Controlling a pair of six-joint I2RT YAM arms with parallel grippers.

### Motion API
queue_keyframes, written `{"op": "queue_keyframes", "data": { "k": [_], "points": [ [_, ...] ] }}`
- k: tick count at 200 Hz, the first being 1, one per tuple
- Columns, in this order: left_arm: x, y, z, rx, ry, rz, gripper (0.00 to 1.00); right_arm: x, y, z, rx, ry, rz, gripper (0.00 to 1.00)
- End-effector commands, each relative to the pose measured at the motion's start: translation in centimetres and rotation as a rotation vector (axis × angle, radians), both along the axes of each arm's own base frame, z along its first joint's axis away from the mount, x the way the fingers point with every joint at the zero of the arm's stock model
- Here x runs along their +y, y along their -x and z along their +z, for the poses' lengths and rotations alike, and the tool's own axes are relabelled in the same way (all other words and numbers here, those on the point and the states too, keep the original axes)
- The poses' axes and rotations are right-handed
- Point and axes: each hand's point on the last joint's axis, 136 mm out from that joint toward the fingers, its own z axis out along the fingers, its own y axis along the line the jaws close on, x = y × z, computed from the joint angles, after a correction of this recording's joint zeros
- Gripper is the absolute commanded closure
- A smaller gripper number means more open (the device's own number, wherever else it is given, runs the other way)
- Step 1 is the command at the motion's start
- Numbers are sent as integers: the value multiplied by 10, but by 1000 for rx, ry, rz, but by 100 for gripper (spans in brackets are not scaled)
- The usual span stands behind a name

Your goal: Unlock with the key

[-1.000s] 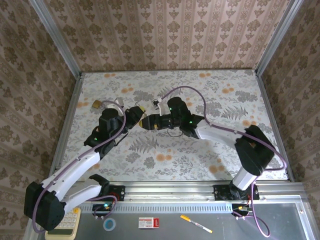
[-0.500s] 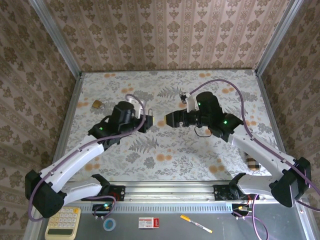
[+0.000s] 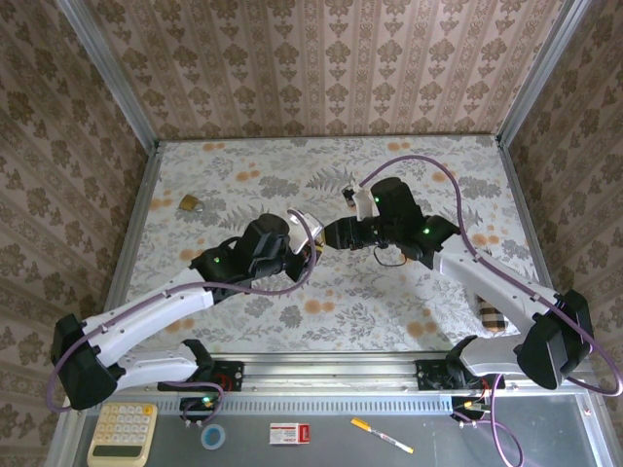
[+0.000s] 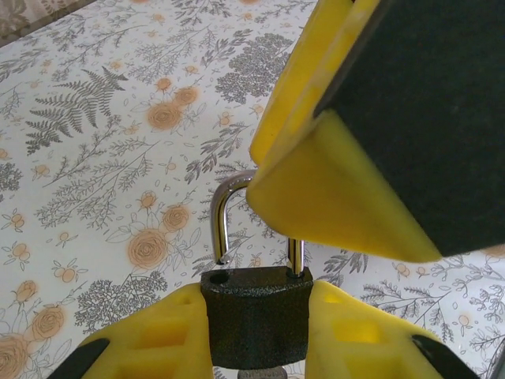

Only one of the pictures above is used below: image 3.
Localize floral print tablecloth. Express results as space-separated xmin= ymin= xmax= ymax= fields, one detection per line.
xmin=127 ymin=135 xmax=564 ymax=354

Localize plaid brown cylinder case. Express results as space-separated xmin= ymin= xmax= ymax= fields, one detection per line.
xmin=474 ymin=291 xmax=511 ymax=337

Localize small controller circuit board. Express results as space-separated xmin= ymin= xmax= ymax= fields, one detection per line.
xmin=179 ymin=396 xmax=220 ymax=414
xmin=451 ymin=396 xmax=491 ymax=414

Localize red white small carton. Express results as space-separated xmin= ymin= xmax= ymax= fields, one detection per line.
xmin=270 ymin=421 xmax=312 ymax=446

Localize blue tape roll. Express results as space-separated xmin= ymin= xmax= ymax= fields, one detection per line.
xmin=201 ymin=422 xmax=228 ymax=451

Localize yellow white marker pen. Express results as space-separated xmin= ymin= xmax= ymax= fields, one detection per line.
xmin=349 ymin=416 xmax=415 ymax=454

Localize cream desk calculator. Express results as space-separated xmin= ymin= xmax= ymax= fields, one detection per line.
xmin=86 ymin=401 xmax=160 ymax=467

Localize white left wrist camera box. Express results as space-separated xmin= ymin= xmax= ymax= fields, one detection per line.
xmin=285 ymin=207 xmax=326 ymax=255

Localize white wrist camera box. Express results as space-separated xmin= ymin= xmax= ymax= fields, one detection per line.
xmin=342 ymin=180 xmax=379 ymax=221
xmin=285 ymin=207 xmax=326 ymax=255

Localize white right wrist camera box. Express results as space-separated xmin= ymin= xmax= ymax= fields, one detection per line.
xmin=342 ymin=180 xmax=379 ymax=221

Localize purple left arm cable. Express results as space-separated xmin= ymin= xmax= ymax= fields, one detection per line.
xmin=46 ymin=208 xmax=320 ymax=429

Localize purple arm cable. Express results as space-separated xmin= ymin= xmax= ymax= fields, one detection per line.
xmin=46 ymin=208 xmax=320 ymax=429
xmin=357 ymin=154 xmax=623 ymax=467

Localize thin black wire loop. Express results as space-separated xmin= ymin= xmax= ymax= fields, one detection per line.
xmin=372 ymin=242 xmax=413 ymax=268

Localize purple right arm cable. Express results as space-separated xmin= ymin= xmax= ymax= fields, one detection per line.
xmin=357 ymin=154 xmax=623 ymax=467

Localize aluminium front mounting rail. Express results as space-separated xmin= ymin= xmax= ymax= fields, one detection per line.
xmin=72 ymin=353 xmax=593 ymax=396

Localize aluminium table side rail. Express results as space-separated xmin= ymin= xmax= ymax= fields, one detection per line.
xmin=496 ymin=136 xmax=573 ymax=352
xmin=92 ymin=140 xmax=165 ymax=359

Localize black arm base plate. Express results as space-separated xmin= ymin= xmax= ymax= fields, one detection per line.
xmin=157 ymin=360 xmax=244 ymax=393
xmin=415 ymin=358 xmax=507 ymax=393

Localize grey slotted cable duct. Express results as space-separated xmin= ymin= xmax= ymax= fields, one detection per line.
xmin=85 ymin=393 xmax=455 ymax=415

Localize aluminium frame corner post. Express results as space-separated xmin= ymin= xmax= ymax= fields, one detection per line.
xmin=498 ymin=0 xmax=594 ymax=145
xmin=54 ymin=0 xmax=162 ymax=150

